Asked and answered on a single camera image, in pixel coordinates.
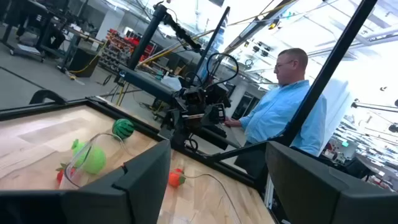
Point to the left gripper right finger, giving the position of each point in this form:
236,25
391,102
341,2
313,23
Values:
311,193

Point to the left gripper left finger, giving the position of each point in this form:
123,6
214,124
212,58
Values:
140,186

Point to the red fruit with green cap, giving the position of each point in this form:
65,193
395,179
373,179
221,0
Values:
174,180

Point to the light green toy pear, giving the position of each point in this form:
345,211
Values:
93,160

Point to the green striped toy watermelon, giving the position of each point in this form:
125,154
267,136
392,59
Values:
123,128

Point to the clear plastic tupperware container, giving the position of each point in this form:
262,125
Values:
70,183

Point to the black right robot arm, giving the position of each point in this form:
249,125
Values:
146,37

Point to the white plastic bag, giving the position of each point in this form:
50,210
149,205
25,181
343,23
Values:
171,83

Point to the person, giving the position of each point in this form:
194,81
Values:
273,115

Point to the parts shelf with red bins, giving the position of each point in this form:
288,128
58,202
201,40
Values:
124,49

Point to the black bin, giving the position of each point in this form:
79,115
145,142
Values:
82,63

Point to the black table clamp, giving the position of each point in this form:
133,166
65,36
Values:
46,95

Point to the black workbench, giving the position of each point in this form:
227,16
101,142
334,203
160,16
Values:
37,21

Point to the black aluminium frame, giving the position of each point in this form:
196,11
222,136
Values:
330,71

